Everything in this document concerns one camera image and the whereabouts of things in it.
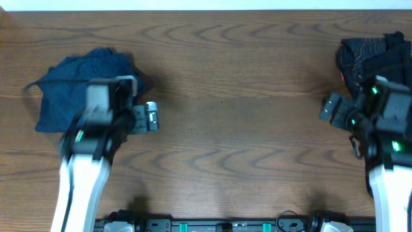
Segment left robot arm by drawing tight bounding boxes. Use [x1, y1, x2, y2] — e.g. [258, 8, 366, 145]
[51, 75, 159, 231]

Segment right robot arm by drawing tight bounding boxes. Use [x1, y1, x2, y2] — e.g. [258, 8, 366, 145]
[319, 76, 411, 231]

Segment black patterned garment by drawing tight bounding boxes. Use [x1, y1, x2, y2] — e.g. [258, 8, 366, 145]
[335, 32, 411, 98]

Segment folded navy blue shorts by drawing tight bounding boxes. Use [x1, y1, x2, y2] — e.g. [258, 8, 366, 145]
[35, 48, 147, 133]

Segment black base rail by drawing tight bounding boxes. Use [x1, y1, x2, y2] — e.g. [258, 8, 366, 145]
[93, 210, 377, 232]

